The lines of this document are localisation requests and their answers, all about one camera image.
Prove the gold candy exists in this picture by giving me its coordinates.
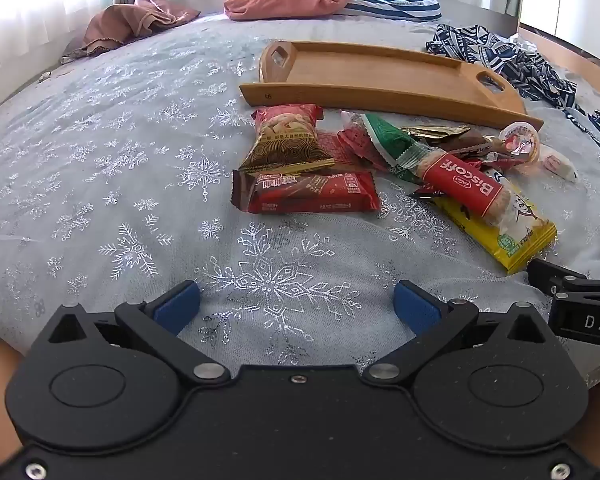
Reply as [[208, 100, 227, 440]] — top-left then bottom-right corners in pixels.
[[400, 124, 472, 145]]

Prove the red chocolate wafer packet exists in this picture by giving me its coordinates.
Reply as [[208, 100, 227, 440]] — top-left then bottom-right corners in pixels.
[[231, 169, 382, 215]]

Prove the wooden bed side rail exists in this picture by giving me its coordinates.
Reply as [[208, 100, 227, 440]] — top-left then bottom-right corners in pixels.
[[517, 24, 600, 81]]

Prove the small red candy packet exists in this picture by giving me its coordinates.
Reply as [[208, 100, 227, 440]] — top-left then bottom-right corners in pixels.
[[336, 126, 388, 173]]

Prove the mauve garment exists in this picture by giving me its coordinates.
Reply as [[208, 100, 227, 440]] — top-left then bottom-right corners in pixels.
[[61, 0, 201, 64]]

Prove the red biscuit packet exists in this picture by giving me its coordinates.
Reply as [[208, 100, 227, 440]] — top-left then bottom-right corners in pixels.
[[417, 149, 512, 229]]

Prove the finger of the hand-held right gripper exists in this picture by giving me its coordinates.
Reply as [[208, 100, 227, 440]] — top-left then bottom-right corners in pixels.
[[526, 257, 600, 307]]

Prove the red gold peanut bag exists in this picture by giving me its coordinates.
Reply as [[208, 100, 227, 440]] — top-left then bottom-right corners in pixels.
[[239, 104, 337, 176]]

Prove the green snack packet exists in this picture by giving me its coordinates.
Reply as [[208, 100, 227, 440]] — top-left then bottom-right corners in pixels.
[[361, 113, 436, 184]]

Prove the jelly cup with red lid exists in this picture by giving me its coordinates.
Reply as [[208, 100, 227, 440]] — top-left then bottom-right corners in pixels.
[[498, 116, 544, 164]]

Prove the wooden tray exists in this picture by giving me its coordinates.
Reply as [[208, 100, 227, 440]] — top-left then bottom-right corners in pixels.
[[239, 41, 544, 131]]

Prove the yellow snack packet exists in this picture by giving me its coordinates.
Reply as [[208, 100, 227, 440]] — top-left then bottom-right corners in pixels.
[[429, 170, 559, 276]]

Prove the snowflake lace bedspread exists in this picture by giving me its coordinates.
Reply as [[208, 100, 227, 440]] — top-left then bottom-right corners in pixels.
[[0, 7, 600, 391]]

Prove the dark grey headboard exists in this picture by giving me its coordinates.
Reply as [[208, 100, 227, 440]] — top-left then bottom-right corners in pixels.
[[439, 0, 521, 36]]

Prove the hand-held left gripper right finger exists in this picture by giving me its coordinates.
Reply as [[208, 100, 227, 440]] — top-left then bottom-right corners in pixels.
[[362, 280, 553, 388]]

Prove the blue white patterned garment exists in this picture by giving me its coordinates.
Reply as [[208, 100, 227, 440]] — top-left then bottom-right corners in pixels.
[[425, 24, 600, 176]]

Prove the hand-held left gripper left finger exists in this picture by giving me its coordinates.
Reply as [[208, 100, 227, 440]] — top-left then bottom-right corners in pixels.
[[45, 280, 232, 388]]

